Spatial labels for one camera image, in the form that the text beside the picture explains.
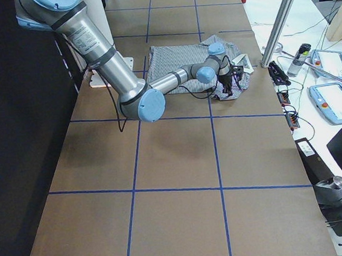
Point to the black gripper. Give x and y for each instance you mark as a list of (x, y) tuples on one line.
[(225, 78)]

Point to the blue white striped polo shirt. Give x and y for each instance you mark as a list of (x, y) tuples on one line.
[(166, 59)]

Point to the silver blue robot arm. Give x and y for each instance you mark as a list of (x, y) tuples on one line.
[(136, 98)]

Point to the black clamp tool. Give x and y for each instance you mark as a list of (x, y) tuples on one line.
[(278, 75)]

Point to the far blue teach pendant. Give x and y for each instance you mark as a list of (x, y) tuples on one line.
[(328, 61)]

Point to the blue teach pendant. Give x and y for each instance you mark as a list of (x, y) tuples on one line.
[(328, 61), (328, 99)]

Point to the near blue teach pendant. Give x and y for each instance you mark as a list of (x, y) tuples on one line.
[(328, 99)]

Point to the black power supply box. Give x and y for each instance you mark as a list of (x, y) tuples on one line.
[(314, 165)]

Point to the aluminium frame post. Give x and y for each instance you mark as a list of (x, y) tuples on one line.
[(279, 22)]

